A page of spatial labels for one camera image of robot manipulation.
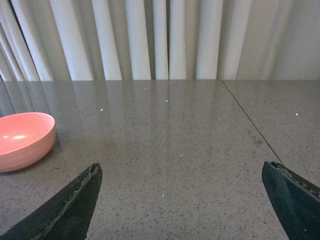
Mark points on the pink plastic bowl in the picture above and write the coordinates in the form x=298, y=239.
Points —
x=25, y=138

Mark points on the white pleated curtain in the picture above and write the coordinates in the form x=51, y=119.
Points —
x=79, y=40

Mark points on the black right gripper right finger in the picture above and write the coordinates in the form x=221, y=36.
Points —
x=295, y=200

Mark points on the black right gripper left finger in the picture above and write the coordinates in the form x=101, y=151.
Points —
x=65, y=216

